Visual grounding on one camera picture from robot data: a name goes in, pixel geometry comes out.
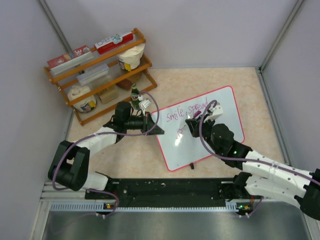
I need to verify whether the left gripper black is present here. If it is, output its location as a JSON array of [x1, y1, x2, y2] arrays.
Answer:
[[125, 112, 164, 136]]

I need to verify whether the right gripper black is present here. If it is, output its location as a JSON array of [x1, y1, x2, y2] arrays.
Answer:
[[186, 113, 222, 155]]

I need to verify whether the marker pen with magenta cap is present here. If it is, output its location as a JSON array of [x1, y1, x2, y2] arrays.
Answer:
[[180, 111, 202, 136]]

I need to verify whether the whiteboard with pink frame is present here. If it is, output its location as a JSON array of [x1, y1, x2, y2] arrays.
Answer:
[[150, 85, 245, 172]]

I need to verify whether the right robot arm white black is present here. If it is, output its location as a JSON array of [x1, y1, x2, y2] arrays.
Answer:
[[185, 117, 320, 220]]

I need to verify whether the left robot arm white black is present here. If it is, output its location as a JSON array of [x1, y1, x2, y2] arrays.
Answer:
[[48, 101, 165, 199]]

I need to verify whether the whiteboard stand foot left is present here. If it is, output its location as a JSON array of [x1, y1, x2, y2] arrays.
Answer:
[[189, 163, 195, 170]]

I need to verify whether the green glass bottle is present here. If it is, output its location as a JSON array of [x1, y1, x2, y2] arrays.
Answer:
[[131, 83, 140, 110]]

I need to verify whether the brown cardboard packet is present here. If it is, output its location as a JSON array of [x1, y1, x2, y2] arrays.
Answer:
[[97, 86, 119, 104]]

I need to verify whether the white paper bag upper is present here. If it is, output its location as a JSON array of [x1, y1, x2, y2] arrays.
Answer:
[[117, 43, 145, 72]]

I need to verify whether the orange wooden shelf rack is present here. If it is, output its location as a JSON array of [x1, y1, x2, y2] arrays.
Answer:
[[44, 28, 157, 126]]

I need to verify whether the clear plastic box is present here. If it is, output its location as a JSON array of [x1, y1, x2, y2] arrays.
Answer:
[[77, 63, 109, 86]]

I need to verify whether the red white long box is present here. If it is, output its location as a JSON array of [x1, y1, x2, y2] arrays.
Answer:
[[94, 31, 134, 55]]

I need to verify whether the red silver foil box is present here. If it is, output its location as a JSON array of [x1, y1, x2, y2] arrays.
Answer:
[[47, 45, 94, 75]]

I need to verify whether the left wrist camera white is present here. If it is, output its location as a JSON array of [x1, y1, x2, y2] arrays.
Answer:
[[138, 94, 152, 112]]

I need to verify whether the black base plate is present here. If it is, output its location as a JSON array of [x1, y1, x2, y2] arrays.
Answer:
[[84, 177, 251, 208]]

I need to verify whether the grey cable duct rail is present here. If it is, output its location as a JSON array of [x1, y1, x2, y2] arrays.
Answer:
[[50, 201, 239, 213]]

